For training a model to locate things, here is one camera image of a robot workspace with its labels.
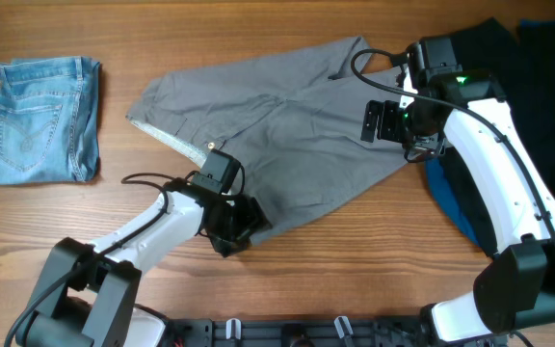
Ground left black cable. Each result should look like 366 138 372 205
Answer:
3 172 248 347

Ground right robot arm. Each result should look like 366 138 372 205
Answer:
361 37 555 346

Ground folded blue denim jeans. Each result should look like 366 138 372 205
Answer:
0 56 101 185

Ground dark blue garment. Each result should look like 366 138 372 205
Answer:
424 0 555 248

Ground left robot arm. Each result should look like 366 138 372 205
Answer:
5 172 268 347

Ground black garment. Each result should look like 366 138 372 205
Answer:
438 17 555 259

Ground grey shorts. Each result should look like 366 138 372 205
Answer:
127 37 406 245

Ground black cable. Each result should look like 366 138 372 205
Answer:
3 172 248 347
350 47 555 347

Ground right black cable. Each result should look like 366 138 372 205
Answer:
350 47 555 347

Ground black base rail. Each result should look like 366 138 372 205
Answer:
159 316 446 347

